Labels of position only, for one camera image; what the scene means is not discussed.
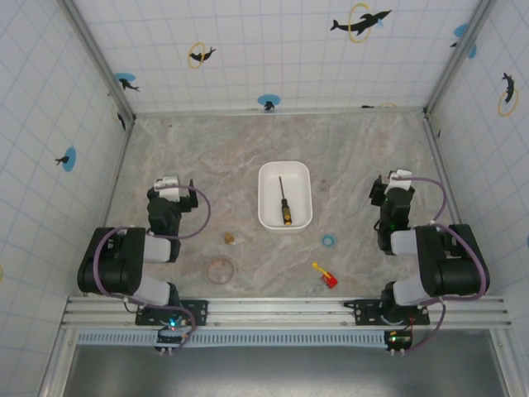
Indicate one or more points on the left robot arm black grey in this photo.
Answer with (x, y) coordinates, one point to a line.
(111, 269)

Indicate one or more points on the right robot arm black grey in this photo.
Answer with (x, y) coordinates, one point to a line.
(448, 264)

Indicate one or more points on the white plastic bin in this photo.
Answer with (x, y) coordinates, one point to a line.
(284, 197)

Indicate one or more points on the black yellow screwdriver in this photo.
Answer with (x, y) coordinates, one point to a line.
(284, 209)

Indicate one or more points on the small brown cork stopper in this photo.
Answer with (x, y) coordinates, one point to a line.
(229, 238)

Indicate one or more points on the red yellow toy piece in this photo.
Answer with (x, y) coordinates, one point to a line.
(328, 278)

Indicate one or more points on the penguin blue disc sticker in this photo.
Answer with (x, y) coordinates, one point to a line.
(268, 101)

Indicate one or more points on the shark blue disc sticker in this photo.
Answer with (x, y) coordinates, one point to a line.
(126, 81)

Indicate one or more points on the aluminium frame side beam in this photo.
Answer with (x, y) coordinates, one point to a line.
(120, 178)
(442, 169)

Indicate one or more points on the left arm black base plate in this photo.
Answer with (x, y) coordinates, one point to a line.
(198, 310)

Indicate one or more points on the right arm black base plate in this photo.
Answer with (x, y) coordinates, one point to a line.
(365, 312)

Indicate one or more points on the aluminium frame rear beam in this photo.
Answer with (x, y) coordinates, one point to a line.
(281, 111)

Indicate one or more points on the aluminium mounting rail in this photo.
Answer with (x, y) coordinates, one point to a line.
(281, 312)

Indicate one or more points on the aluminium frame post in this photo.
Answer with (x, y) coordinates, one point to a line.
(99, 62)
(458, 58)

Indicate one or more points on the blue blob wall sticker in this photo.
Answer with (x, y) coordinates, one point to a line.
(462, 30)

